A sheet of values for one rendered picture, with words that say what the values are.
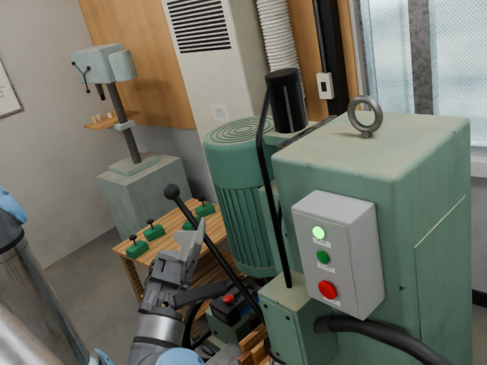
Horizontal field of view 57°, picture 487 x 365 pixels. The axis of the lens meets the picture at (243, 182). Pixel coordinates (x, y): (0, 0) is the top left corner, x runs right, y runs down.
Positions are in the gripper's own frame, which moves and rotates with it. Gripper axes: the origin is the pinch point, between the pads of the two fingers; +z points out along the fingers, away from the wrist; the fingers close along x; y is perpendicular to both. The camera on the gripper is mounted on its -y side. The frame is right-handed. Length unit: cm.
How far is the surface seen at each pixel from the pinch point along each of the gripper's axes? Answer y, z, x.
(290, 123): -4.6, 9.4, -33.4
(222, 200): -1.6, 3.5, -10.4
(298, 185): -6.2, -3.7, -36.0
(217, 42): -3, 139, 76
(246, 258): -11.0, -4.6, -4.5
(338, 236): -9.1, -14.1, -43.6
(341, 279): -13.1, -17.4, -38.5
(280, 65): -36, 130, 65
